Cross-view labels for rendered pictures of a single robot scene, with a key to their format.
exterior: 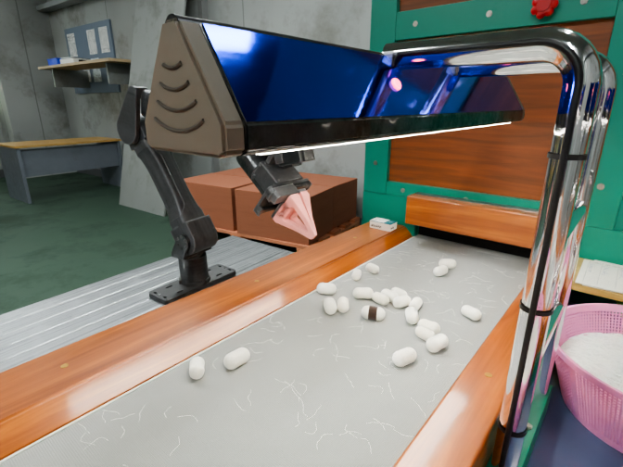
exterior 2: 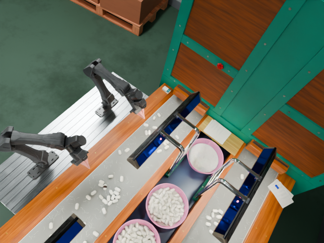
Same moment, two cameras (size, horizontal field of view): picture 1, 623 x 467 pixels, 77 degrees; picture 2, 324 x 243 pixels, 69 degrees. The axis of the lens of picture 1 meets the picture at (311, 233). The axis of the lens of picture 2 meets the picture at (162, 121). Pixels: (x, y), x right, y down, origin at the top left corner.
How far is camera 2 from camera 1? 1.20 m
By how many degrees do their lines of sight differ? 42
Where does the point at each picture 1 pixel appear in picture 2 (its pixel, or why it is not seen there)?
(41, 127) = not seen: outside the picture
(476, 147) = (196, 82)
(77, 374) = (99, 155)
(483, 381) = (170, 159)
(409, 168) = (178, 75)
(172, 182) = (101, 87)
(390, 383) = (155, 156)
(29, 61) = not seen: outside the picture
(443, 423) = (161, 168)
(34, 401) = (95, 161)
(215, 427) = (125, 165)
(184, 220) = (105, 98)
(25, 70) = not seen: outside the picture
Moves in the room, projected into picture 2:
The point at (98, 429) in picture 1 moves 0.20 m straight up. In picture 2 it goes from (106, 165) to (105, 153)
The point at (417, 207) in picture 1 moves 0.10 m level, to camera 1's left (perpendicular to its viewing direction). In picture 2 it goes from (176, 92) to (163, 90)
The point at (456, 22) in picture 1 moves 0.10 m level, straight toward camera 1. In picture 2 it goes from (199, 51) to (195, 61)
